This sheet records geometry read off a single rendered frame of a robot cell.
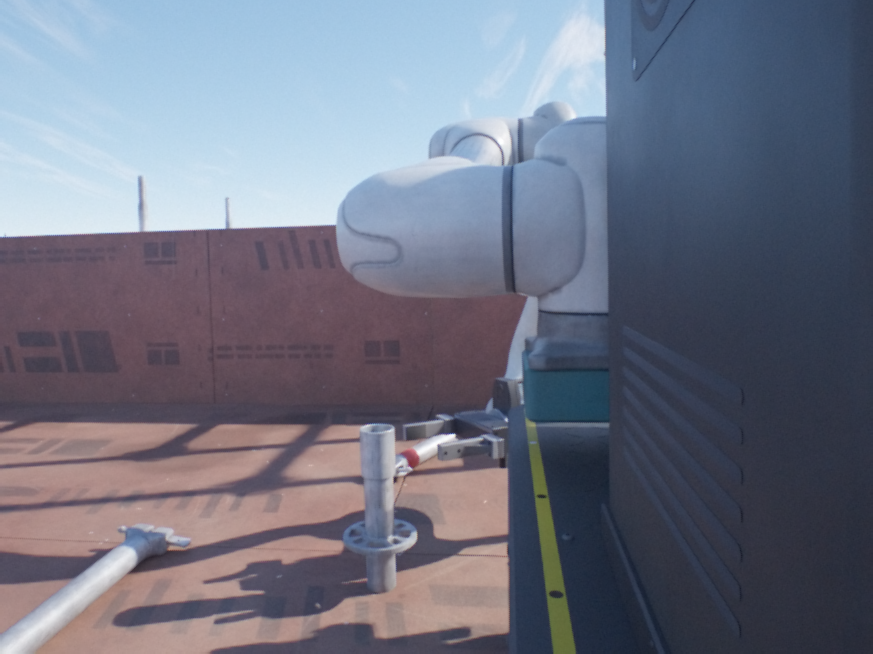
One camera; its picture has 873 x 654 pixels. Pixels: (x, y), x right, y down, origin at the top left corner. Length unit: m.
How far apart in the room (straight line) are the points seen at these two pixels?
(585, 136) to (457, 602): 0.73
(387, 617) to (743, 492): 0.86
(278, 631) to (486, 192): 0.71
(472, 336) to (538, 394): 1.67
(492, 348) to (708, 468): 2.10
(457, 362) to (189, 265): 1.13
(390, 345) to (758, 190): 2.20
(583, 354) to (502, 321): 1.67
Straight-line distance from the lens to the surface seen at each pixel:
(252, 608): 1.11
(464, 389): 2.37
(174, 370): 2.68
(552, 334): 0.70
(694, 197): 0.26
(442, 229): 0.68
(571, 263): 0.67
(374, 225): 0.70
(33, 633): 1.09
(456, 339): 2.34
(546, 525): 0.54
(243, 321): 2.52
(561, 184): 0.68
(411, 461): 1.63
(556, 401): 0.68
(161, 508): 1.57
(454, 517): 1.38
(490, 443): 1.03
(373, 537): 1.07
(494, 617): 1.05
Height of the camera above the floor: 0.53
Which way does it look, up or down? 3 degrees down
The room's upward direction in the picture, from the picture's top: 1 degrees counter-clockwise
